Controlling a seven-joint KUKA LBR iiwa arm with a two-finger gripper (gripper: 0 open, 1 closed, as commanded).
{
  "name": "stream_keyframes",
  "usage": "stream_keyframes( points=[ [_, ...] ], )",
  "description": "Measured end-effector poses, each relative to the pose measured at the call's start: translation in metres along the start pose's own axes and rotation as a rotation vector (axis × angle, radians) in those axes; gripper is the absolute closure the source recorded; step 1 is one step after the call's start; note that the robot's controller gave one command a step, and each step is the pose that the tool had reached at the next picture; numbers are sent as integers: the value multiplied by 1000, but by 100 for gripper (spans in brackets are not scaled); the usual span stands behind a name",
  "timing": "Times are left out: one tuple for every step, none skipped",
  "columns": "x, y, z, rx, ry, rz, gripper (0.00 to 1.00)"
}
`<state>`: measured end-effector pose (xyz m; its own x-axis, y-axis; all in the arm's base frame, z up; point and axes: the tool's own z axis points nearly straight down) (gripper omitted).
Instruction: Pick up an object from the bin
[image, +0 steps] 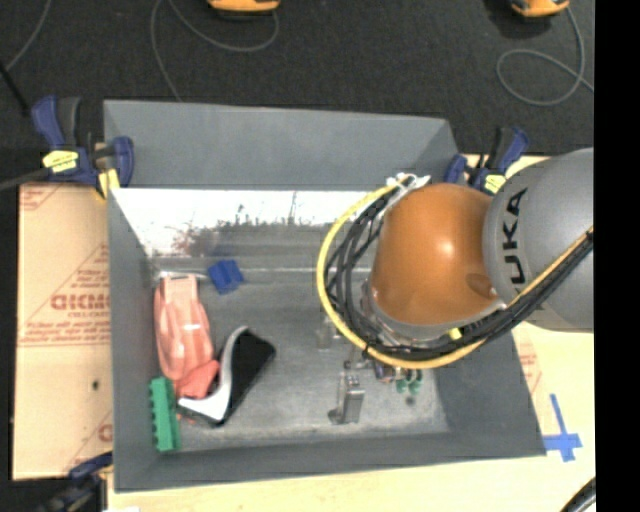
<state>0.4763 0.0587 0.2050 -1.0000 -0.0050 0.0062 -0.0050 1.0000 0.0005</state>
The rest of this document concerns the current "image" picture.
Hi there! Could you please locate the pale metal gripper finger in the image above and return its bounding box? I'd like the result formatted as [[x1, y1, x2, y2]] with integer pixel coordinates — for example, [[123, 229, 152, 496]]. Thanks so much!
[[343, 372, 367, 424], [327, 380, 348, 426]]

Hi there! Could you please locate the grey metal bin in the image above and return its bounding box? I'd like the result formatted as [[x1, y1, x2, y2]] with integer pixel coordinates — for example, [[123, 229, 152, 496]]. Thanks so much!
[[102, 98, 547, 492]]

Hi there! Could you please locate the black and white flat tool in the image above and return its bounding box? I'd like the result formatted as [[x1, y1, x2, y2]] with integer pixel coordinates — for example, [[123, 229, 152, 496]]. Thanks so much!
[[176, 325, 278, 428]]

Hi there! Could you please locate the red small soft block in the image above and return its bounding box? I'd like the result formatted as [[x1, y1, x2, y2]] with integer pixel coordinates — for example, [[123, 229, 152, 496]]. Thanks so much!
[[176, 359, 222, 400]]

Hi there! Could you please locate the blue small block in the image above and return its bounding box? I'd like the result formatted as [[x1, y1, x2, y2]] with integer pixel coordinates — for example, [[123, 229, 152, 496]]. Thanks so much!
[[206, 258, 246, 296]]

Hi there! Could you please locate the green ridged flat block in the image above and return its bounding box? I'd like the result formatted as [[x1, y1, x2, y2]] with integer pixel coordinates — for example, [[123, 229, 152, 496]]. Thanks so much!
[[147, 376, 183, 454]]

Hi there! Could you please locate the brown cardboard board, red print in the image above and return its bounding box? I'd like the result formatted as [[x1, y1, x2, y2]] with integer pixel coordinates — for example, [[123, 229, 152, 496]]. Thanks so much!
[[10, 181, 117, 481]]

